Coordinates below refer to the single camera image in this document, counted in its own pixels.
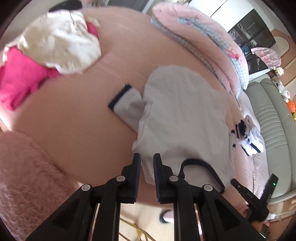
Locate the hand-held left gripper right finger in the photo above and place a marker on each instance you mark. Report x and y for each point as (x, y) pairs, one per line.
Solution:
(157, 176)

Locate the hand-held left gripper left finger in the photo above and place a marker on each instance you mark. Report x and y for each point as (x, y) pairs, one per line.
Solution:
(137, 176)

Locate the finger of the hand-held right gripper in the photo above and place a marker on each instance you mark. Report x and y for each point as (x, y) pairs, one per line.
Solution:
(241, 191)

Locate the white shirt navy trim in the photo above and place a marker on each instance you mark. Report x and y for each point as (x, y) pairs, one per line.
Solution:
(180, 115)

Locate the stack of folded clothes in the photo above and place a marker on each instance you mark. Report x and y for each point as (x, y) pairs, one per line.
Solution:
(252, 143)

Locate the person's left foot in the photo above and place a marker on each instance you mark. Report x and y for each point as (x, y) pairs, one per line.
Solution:
(167, 216)

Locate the pink round bed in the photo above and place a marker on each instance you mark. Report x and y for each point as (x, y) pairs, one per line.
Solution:
(69, 120)

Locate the orange plush toy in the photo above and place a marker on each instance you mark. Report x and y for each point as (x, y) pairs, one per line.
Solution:
(291, 106)

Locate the white plush toy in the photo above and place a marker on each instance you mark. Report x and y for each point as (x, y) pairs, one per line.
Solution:
(283, 91)

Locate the cream yellow plush toy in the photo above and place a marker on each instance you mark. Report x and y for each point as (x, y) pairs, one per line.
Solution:
(279, 71)

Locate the pink printed garment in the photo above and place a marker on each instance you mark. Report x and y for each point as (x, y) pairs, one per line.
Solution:
(268, 58)

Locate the pink checked duvet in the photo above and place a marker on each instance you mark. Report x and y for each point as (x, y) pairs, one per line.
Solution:
(196, 30)

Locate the hot pink garment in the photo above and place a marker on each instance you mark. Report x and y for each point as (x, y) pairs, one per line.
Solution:
(20, 76)

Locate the cream garment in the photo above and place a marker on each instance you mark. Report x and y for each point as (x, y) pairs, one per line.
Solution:
(57, 41)

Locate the dark glass wardrobe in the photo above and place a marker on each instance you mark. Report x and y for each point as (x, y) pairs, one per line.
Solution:
(254, 30)

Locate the white wardrobe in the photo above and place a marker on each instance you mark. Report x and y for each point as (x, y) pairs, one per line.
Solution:
(231, 9)

